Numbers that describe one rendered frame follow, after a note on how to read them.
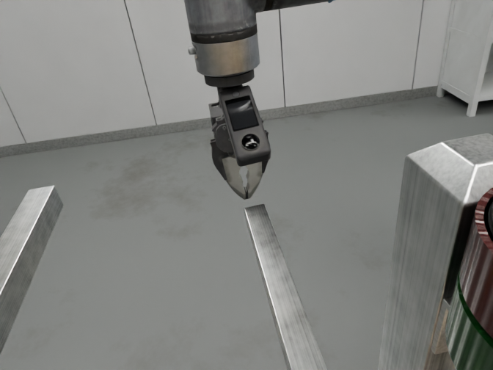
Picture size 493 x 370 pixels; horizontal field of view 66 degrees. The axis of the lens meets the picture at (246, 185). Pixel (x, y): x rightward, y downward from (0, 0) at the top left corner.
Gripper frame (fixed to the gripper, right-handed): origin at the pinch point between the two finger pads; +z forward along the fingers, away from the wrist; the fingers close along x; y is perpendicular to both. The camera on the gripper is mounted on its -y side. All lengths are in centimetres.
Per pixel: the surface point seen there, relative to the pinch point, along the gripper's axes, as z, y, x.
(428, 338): -20.5, -43.3, -2.3
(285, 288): -3.4, -24.1, -0.5
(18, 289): -11.6, -25.3, 23.4
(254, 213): -3.4, -10.0, 0.3
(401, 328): -18.8, -41.6, -2.3
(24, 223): -13.4, -17.6, 24.6
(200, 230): 83, 99, 16
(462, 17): 23, 195, -179
